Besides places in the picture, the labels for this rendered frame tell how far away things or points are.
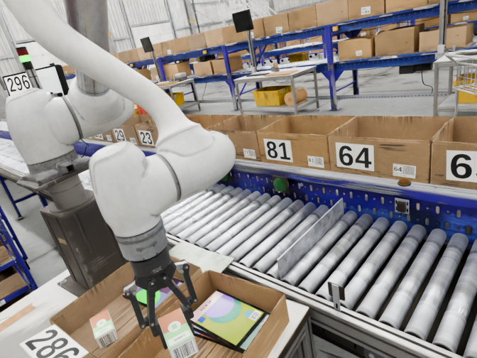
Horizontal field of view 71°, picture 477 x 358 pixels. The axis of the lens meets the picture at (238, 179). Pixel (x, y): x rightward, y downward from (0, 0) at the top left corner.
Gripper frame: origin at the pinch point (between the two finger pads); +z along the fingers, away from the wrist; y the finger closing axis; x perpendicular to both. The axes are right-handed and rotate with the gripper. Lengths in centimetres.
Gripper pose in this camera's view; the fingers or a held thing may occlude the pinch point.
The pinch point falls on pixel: (174, 327)
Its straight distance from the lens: 81.1
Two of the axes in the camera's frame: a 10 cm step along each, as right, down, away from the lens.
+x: -4.4, -2.7, 8.6
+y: 8.8, -3.3, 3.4
